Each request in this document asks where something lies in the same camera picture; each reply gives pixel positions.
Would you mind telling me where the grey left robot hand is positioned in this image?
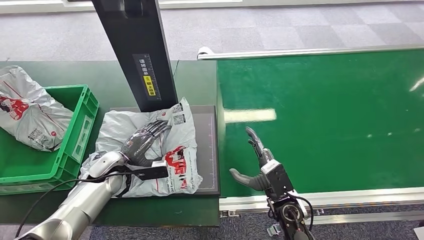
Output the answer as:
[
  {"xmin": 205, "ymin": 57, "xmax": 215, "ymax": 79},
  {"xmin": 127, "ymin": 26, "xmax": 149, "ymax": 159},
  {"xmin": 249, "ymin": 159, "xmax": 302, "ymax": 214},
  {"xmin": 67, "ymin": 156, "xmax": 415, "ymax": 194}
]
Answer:
[{"xmin": 120, "ymin": 120, "xmax": 172, "ymax": 168}]

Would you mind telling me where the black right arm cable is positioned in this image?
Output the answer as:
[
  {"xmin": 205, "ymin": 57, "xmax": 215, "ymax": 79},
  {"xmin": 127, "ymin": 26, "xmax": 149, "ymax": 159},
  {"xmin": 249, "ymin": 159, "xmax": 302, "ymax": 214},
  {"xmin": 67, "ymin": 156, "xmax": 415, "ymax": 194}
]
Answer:
[{"xmin": 286, "ymin": 192, "xmax": 315, "ymax": 233}]

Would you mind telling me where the black scanner base plate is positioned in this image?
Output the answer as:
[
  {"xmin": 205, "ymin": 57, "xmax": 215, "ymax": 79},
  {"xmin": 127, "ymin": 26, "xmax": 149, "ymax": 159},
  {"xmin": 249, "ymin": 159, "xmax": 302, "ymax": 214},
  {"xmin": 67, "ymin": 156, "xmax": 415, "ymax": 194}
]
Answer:
[{"xmin": 109, "ymin": 104, "xmax": 221, "ymax": 196}]

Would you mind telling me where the green conveyor belt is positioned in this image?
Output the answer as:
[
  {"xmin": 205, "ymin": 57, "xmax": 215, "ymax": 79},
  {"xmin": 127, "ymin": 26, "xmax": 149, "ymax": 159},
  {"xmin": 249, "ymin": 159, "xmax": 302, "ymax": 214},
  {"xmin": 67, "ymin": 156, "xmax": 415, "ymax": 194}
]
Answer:
[{"xmin": 216, "ymin": 48, "xmax": 424, "ymax": 199}]

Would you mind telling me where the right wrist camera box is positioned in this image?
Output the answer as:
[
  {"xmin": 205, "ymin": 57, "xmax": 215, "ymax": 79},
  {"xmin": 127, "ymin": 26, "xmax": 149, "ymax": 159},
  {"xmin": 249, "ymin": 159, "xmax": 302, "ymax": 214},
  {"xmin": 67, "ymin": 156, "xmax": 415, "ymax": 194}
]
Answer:
[{"xmin": 260, "ymin": 158, "xmax": 295, "ymax": 201}]

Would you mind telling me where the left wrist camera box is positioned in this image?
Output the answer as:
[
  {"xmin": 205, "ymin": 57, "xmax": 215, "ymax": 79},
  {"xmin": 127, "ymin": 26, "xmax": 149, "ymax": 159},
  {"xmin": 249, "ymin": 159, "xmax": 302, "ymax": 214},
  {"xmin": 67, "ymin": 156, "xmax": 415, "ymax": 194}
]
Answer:
[{"xmin": 134, "ymin": 160, "xmax": 169, "ymax": 182}]

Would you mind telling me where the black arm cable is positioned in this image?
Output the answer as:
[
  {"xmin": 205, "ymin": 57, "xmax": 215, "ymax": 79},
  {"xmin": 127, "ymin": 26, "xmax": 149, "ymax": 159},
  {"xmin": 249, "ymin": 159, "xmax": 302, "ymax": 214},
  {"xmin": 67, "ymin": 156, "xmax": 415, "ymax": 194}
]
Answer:
[
  {"xmin": 14, "ymin": 171, "xmax": 137, "ymax": 239},
  {"xmin": 286, "ymin": 192, "xmax": 315, "ymax": 233}
]

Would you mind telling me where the grey poly mailer package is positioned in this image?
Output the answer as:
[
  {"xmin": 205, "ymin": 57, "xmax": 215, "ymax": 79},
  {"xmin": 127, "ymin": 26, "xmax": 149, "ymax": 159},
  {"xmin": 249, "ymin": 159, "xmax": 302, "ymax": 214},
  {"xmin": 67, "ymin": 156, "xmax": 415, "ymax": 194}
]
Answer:
[{"xmin": 0, "ymin": 65, "xmax": 74, "ymax": 153}]

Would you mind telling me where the green plastic crate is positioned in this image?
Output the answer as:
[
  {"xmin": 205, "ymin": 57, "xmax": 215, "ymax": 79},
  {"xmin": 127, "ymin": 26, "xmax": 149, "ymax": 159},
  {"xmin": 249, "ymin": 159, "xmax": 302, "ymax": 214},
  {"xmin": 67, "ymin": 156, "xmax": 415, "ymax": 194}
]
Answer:
[{"xmin": 0, "ymin": 84, "xmax": 100, "ymax": 196}]

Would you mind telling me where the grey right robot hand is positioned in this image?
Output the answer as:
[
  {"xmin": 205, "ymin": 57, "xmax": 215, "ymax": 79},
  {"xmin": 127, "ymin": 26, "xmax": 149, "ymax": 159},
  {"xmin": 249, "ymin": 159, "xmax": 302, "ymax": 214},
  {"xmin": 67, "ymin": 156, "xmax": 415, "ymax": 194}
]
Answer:
[{"xmin": 229, "ymin": 126, "xmax": 276, "ymax": 192}]

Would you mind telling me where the black scanner column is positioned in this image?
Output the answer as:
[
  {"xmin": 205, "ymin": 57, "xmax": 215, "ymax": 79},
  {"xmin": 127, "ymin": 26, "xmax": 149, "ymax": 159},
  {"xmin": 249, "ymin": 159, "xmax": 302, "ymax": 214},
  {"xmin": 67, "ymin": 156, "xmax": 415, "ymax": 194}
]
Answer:
[{"xmin": 91, "ymin": 0, "xmax": 180, "ymax": 114}]

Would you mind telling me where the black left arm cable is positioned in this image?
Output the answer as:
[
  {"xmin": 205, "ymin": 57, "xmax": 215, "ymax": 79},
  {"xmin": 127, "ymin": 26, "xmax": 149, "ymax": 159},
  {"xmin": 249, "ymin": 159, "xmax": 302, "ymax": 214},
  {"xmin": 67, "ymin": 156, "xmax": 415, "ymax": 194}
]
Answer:
[{"xmin": 14, "ymin": 171, "xmax": 137, "ymax": 239}]

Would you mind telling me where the white poly mailer package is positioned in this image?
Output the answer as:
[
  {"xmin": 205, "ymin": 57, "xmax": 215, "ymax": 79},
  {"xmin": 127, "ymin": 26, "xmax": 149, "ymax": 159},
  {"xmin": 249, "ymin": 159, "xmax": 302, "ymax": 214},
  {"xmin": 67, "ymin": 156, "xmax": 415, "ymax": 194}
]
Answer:
[{"xmin": 78, "ymin": 96, "xmax": 204, "ymax": 199}]

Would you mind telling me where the metal conveyor bracket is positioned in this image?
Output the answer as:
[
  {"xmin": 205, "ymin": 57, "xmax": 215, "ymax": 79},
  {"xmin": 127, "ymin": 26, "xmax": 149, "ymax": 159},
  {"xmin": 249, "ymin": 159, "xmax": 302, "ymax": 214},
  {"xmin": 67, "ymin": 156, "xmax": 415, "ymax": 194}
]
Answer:
[{"xmin": 266, "ymin": 222, "xmax": 282, "ymax": 238}]

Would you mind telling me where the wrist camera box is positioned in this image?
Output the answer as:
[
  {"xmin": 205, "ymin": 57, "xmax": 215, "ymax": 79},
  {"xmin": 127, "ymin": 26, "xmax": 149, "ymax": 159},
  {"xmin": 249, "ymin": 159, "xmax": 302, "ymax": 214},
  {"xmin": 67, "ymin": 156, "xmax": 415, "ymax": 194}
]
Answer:
[
  {"xmin": 260, "ymin": 158, "xmax": 295, "ymax": 201},
  {"xmin": 134, "ymin": 160, "xmax": 169, "ymax": 182}
]

